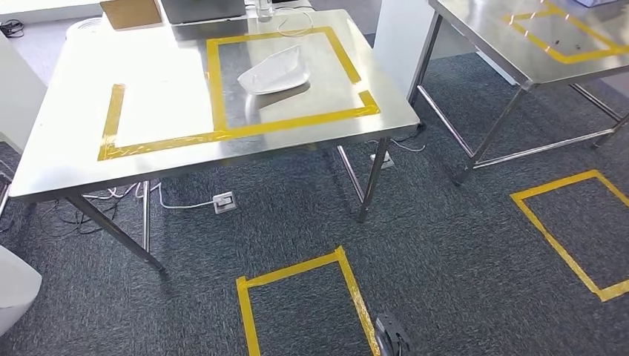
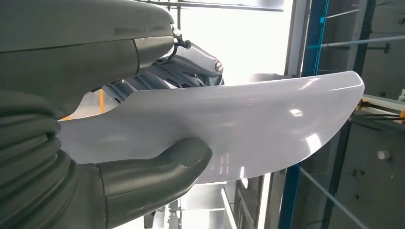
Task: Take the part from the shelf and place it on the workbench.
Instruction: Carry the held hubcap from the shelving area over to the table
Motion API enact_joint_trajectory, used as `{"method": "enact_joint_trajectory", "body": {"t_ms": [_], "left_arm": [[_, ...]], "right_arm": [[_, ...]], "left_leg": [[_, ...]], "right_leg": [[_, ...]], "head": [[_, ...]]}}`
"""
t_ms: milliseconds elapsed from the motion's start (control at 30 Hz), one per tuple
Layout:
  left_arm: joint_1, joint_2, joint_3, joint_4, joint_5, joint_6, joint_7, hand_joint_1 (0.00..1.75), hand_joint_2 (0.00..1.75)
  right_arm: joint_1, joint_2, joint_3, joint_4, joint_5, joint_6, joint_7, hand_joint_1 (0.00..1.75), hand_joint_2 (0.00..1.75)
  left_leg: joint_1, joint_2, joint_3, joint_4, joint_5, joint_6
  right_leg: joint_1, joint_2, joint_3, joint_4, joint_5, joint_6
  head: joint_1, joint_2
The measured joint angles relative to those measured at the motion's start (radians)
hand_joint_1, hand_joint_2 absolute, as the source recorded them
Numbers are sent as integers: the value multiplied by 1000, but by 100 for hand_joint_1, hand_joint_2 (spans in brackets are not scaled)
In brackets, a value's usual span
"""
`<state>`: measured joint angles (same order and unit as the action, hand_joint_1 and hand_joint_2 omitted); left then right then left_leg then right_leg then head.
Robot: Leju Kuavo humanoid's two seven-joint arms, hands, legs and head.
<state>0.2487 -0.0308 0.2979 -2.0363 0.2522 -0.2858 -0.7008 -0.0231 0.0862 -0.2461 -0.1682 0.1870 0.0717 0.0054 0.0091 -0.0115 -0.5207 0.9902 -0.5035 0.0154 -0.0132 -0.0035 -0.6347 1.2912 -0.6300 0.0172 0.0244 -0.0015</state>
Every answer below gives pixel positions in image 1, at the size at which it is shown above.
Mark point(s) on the clear bottle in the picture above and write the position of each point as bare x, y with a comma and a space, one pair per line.
264, 7

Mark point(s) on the white ribbed round object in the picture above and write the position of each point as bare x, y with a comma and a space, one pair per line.
86, 27

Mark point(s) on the grey box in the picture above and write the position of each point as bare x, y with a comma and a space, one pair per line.
592, 3

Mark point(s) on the yellow tape angle on table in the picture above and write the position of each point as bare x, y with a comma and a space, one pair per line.
112, 118

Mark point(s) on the white floor socket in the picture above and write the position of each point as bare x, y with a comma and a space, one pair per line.
225, 202
390, 159

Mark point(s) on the steel workbench table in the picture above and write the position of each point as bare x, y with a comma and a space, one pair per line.
73, 123
491, 44

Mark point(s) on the white plastic shell part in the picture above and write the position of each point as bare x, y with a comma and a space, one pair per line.
275, 71
14, 290

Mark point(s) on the white pillar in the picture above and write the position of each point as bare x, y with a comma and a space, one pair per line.
398, 44

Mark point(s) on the white cabinet side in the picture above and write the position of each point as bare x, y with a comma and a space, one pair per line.
19, 93

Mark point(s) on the brown cardboard box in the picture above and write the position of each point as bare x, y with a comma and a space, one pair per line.
130, 14

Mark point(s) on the yellow tape square on table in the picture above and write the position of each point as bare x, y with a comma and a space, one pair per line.
215, 88
534, 39

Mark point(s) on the right dark robot hand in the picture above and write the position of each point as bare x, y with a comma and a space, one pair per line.
393, 339

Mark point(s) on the grey metal case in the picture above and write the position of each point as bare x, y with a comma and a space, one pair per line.
201, 10

